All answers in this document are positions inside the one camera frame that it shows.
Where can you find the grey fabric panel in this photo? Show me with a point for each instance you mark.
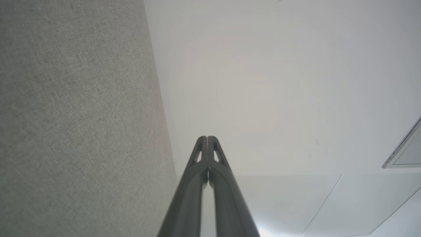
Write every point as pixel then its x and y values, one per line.
pixel 72 115

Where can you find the grey framed wall panel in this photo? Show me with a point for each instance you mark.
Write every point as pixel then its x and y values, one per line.
pixel 409 154

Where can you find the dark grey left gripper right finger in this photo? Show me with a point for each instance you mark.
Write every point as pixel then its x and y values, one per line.
pixel 230 204

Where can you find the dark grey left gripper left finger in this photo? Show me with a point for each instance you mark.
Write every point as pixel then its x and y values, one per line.
pixel 187 204

